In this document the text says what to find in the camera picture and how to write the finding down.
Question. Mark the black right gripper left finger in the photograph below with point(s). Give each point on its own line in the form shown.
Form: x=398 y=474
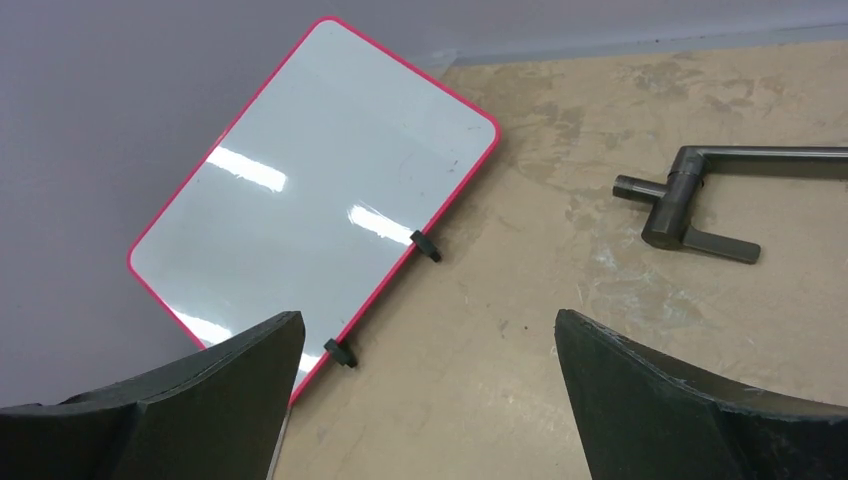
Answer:
x=215 y=414

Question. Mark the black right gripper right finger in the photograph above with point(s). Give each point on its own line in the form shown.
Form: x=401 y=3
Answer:
x=642 y=414

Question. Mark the pink framed whiteboard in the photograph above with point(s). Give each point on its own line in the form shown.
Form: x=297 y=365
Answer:
x=324 y=185

